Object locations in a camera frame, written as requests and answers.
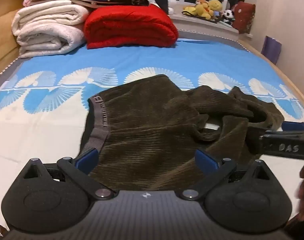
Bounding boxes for dark olive corduroy pants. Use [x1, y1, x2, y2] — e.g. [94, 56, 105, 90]
[79, 74, 285, 192]

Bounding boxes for white folded blanket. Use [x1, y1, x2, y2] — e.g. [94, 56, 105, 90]
[12, 0, 90, 37]

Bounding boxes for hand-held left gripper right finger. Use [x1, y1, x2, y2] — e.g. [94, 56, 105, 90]
[175, 149, 273, 201]

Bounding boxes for yellow plush toy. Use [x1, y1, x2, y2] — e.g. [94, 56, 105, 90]
[182, 5, 205, 17]

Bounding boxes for red folded blanket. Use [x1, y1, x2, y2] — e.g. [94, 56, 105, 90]
[83, 4, 178, 50]

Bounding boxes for yellow plush bear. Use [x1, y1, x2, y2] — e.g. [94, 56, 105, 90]
[207, 0, 223, 19]

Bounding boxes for blue white printed bed sheet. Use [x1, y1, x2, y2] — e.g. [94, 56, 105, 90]
[0, 38, 304, 233]

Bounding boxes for dark star printed cloth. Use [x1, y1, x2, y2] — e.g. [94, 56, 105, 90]
[33, 0, 150, 9]

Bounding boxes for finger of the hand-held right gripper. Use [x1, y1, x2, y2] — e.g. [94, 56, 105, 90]
[258, 130, 304, 160]
[282, 121, 304, 132]

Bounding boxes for red cushion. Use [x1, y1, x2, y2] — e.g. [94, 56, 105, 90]
[232, 1, 256, 34]

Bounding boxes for grey pink folded blanket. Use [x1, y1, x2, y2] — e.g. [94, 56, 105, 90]
[16, 24, 86, 58]

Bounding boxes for purple bag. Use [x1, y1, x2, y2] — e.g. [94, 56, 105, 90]
[261, 35, 282, 65]

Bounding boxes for small white plush toy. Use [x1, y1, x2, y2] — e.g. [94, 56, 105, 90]
[167, 0, 177, 15]

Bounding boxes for panda plush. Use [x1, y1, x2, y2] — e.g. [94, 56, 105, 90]
[222, 9, 236, 25]

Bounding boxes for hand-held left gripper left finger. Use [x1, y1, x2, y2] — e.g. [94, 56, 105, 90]
[18, 147, 117, 201]

